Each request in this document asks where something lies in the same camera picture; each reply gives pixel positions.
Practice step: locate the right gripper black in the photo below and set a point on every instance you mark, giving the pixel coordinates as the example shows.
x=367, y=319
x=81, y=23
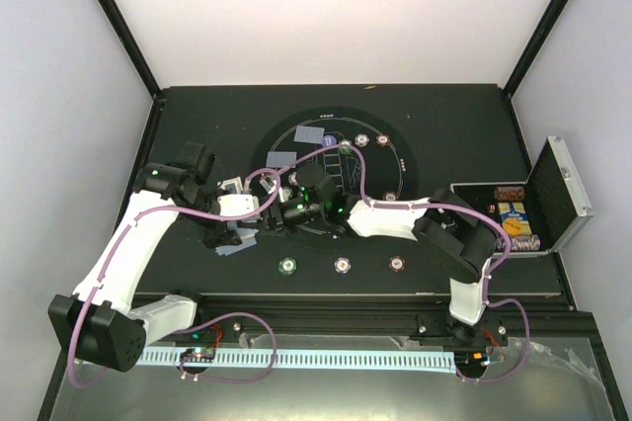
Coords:
x=282, y=213

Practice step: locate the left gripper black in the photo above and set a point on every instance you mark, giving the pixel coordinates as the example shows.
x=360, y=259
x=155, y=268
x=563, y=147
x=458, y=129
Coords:
x=213, y=237

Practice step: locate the green chips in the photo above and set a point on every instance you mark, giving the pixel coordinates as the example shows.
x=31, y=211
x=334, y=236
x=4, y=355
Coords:
x=345, y=146

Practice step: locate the dealt card player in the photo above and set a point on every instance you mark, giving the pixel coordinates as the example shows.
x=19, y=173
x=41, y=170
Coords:
x=280, y=159
x=309, y=134

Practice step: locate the purple round button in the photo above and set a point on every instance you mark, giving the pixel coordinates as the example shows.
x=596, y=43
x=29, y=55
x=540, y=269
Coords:
x=329, y=140

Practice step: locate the dealt card top player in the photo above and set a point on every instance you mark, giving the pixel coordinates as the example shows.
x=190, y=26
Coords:
x=309, y=134

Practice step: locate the brown chips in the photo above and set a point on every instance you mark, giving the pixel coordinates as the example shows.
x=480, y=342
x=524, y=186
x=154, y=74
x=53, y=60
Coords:
x=390, y=197
x=382, y=140

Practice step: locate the green chip stack source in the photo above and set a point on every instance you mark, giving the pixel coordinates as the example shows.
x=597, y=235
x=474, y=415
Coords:
x=287, y=266

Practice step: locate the brown orange chip stack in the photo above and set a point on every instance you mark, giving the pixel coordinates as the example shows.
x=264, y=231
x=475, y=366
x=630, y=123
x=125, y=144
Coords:
x=397, y=264

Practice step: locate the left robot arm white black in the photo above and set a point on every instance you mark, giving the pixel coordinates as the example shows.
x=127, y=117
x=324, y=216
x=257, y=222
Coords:
x=97, y=323

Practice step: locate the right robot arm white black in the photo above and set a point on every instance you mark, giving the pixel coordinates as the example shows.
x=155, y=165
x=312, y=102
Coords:
x=464, y=242

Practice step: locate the white card box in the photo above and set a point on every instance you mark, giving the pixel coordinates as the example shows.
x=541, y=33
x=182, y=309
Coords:
x=232, y=186

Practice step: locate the round black poker mat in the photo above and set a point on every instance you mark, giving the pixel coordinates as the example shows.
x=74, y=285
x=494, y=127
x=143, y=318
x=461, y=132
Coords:
x=390, y=168

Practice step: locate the left circuit board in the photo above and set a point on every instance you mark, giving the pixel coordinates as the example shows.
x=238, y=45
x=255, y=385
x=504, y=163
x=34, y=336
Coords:
x=198, y=355

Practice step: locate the circuit board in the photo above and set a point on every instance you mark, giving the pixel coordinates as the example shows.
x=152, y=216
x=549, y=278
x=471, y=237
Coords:
x=198, y=355
x=483, y=359

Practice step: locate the light blue slotted strip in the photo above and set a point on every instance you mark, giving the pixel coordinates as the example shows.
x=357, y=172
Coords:
x=362, y=360

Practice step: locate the brown chip row in case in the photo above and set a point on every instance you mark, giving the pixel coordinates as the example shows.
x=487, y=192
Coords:
x=510, y=193

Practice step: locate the boxed card deck in case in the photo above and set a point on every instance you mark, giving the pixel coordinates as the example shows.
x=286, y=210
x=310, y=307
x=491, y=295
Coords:
x=514, y=219

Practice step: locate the purple chip row in case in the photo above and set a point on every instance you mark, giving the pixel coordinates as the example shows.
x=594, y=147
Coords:
x=525, y=243

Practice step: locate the right circuit board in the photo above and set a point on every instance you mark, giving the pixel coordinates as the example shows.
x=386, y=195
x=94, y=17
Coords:
x=483, y=359

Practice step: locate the aluminium poker case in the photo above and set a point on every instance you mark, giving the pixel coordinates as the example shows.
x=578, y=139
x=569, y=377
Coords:
x=556, y=201

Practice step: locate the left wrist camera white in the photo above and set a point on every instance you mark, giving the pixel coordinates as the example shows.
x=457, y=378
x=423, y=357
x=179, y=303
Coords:
x=237, y=205

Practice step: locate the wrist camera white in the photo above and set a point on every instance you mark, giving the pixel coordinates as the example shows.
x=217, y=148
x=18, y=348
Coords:
x=237, y=205
x=268, y=184

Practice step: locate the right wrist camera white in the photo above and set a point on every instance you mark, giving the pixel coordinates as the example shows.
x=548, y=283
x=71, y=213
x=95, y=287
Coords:
x=268, y=184

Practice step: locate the black aluminium rail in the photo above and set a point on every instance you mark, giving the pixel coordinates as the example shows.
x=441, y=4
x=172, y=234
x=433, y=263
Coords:
x=367, y=315

